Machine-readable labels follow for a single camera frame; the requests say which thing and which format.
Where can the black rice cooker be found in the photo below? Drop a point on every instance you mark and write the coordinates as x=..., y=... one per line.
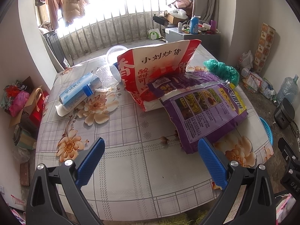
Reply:
x=284, y=114

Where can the pile of packaging trash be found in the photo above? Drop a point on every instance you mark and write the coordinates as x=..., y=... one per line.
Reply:
x=254, y=83

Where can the white green paper bag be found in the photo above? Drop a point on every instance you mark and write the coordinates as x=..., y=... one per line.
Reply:
x=154, y=34

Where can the pile of bags on floor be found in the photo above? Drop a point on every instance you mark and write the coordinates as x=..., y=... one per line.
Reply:
x=26, y=105

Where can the pink cloth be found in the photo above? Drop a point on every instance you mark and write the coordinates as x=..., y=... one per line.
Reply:
x=285, y=206

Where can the metal balcony railing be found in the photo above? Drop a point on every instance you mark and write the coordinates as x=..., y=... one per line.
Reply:
x=121, y=21

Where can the grey cabinet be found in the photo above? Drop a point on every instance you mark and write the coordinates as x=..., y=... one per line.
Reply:
x=210, y=42

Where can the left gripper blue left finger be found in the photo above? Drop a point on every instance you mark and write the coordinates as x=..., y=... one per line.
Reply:
x=87, y=161

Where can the empty blue water jug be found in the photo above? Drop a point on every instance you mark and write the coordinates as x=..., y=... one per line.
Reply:
x=289, y=89

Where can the blue detergent bottle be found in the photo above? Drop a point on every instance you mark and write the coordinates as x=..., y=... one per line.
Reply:
x=194, y=25

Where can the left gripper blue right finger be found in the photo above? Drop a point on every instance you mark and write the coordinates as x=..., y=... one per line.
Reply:
x=213, y=162

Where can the Pepsi plastic bottle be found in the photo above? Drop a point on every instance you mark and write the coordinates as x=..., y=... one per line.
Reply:
x=104, y=79

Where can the grey curtain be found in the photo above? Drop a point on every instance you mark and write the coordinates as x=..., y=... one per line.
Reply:
x=207, y=10

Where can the white plastic bag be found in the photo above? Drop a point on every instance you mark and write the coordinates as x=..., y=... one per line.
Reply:
x=246, y=60

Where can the purple cup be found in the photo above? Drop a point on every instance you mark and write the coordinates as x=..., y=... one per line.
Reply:
x=213, y=25

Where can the green plastic bag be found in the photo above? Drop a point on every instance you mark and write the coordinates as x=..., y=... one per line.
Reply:
x=223, y=71

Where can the pink hanging garment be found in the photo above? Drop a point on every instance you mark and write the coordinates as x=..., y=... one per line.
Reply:
x=53, y=7

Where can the purple snack bag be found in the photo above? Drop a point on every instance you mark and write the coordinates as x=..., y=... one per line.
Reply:
x=200, y=105

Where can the beige down jacket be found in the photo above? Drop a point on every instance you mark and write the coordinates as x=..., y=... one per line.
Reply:
x=73, y=9

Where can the blue mesh trash basket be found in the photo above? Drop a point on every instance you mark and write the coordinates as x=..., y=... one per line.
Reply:
x=267, y=130

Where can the blue medicine box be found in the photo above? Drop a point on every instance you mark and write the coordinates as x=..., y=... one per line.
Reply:
x=71, y=97

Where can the red white snack bag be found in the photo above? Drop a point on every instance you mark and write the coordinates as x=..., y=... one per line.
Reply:
x=142, y=65

